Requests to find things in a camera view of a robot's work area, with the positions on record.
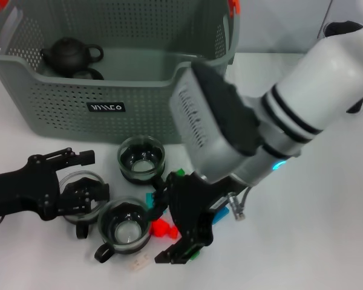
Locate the grey right wrist camera housing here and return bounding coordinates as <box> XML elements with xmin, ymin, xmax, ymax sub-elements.
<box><xmin>168</xmin><ymin>59</ymin><xmax>263</xmax><ymax>184</ymax></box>

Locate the translucent white building brick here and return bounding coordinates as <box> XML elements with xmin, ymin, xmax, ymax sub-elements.
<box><xmin>129</xmin><ymin>252</ymin><xmax>151</xmax><ymax>272</ymax></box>

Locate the bright red slope brick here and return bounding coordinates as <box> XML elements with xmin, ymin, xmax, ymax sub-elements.
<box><xmin>149</xmin><ymin>219</ymin><xmax>172</xmax><ymax>239</ymax></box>

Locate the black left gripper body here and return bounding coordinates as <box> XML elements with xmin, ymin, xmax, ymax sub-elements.
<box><xmin>0</xmin><ymin>153</ymin><xmax>62</xmax><ymax>222</ymax></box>

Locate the grey perforated storage bin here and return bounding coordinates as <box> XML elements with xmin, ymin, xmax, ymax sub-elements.
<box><xmin>0</xmin><ymin>0</ymin><xmax>241</xmax><ymax>144</ymax></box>

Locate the blue square building plate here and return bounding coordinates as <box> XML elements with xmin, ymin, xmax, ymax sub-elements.
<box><xmin>212</xmin><ymin>206</ymin><xmax>231</xmax><ymax>226</ymax></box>

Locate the green flat building plate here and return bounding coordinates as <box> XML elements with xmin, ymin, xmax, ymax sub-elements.
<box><xmin>189</xmin><ymin>246</ymin><xmax>204</xmax><ymax>261</ymax></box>

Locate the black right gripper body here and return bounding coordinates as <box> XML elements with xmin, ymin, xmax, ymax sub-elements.
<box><xmin>167</xmin><ymin>172</ymin><xmax>240</xmax><ymax>249</ymax></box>

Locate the glass teapot with black handle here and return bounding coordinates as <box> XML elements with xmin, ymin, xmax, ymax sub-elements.
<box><xmin>322</xmin><ymin>20</ymin><xmax>363</xmax><ymax>114</ymax></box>

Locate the black clay teapot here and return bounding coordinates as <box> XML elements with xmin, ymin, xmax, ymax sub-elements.
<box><xmin>39</xmin><ymin>37</ymin><xmax>105</xmax><ymax>76</ymax></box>

